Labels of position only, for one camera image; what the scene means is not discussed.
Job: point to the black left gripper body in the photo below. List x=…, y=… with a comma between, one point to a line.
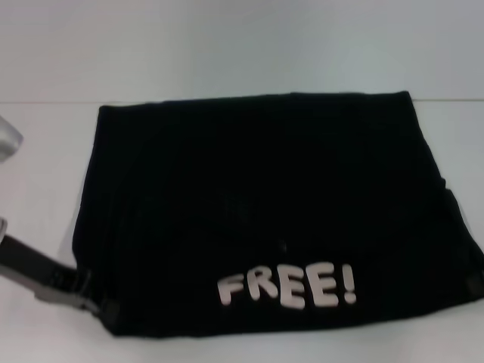
x=38, y=270

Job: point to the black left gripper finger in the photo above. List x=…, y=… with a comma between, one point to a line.
x=110, y=308

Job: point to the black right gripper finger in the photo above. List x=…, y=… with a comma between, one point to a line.
x=473, y=286

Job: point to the black shirt with FREE print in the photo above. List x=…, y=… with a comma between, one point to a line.
x=264, y=196

